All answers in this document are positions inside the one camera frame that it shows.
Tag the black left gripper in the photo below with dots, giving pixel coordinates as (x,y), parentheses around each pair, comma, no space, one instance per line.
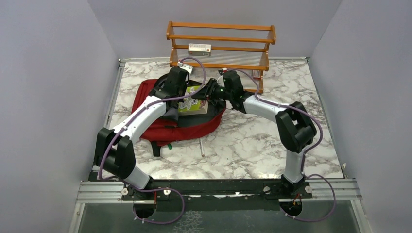
(184,87)

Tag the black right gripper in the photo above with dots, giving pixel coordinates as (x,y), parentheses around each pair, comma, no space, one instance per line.
(206,91)

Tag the green yellow paperback book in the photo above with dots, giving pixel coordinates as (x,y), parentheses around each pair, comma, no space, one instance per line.
(191,106)

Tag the red backpack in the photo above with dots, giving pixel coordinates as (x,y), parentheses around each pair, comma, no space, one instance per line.
(167,129)

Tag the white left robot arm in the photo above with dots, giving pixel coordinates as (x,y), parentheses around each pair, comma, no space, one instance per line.
(114,150)

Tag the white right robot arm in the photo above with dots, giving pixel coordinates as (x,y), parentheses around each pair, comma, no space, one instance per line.
(295,127)

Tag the small red white eraser box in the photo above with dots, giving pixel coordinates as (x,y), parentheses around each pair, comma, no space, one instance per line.
(256,74)

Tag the white red box on shelf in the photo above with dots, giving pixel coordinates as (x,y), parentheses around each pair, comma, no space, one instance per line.
(199,50)

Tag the wooden two-tier shelf rack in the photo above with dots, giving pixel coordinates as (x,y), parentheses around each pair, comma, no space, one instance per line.
(243,47)

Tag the brown marker pen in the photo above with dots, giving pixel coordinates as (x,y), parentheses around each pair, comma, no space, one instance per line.
(202,147)

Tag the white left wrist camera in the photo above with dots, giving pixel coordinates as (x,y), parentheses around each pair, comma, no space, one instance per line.
(186,67)

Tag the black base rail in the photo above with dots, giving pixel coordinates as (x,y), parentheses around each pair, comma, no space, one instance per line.
(170,195)

